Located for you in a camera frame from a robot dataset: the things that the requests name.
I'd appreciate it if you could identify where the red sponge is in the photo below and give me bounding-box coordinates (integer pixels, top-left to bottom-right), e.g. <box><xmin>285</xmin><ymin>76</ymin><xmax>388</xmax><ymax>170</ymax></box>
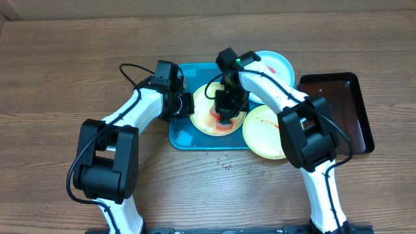
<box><xmin>210</xmin><ymin>107</ymin><xmax>240</xmax><ymax>134</ymax></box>

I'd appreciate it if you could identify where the yellow plate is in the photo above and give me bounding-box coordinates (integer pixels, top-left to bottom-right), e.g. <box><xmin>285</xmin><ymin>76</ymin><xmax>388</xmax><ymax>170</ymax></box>
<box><xmin>242</xmin><ymin>105</ymin><xmax>286</xmax><ymax>160</ymax></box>
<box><xmin>190</xmin><ymin>84</ymin><xmax>246</xmax><ymax>136</ymax></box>

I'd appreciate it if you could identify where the light blue plate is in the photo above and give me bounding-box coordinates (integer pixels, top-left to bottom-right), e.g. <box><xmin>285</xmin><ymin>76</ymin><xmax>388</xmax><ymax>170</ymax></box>
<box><xmin>244</xmin><ymin>51</ymin><xmax>295</xmax><ymax>88</ymax></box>

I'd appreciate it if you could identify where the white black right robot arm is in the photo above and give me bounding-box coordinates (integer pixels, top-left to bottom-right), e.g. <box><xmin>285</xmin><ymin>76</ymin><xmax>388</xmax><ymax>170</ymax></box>
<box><xmin>213</xmin><ymin>48</ymin><xmax>348</xmax><ymax>233</ymax></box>

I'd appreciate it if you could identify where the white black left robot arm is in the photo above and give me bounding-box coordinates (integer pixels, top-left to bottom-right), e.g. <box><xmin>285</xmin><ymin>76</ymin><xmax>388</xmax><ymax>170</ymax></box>
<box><xmin>66</xmin><ymin>75</ymin><xmax>194</xmax><ymax>233</ymax></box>

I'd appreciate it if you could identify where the dark brown rectangular tray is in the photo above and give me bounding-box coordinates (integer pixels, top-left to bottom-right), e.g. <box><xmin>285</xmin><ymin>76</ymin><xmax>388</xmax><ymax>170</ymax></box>
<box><xmin>297</xmin><ymin>72</ymin><xmax>375</xmax><ymax>154</ymax></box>

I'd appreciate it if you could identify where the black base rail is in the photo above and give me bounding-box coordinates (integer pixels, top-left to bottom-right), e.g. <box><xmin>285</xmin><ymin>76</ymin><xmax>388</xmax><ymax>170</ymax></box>
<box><xmin>85</xmin><ymin>224</ymin><xmax>374</xmax><ymax>234</ymax></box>

